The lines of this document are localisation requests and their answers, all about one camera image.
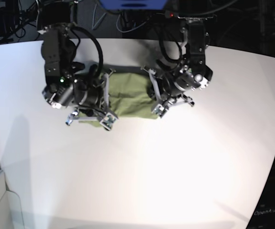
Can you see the blue box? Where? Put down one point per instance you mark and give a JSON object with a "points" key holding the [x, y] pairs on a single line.
{"points": [[133, 4]]}

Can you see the black power strip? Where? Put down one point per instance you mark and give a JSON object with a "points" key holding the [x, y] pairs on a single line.
{"points": [[170, 14]]}

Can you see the white cabinet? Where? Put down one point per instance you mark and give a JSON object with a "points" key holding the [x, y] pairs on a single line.
{"points": [[10, 207]]}

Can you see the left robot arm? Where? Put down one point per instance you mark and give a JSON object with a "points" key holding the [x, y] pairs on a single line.
{"points": [[190, 71]]}

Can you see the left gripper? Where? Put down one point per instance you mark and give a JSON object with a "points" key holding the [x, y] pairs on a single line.
{"points": [[164, 92]]}

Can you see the green T-shirt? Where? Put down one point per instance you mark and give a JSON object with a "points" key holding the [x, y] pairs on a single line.
{"points": [[128, 96]]}

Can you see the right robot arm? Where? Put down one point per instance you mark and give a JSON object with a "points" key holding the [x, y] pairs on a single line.
{"points": [[66, 86]]}

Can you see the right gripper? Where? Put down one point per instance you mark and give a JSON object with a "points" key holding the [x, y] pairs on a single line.
{"points": [[91, 100]]}

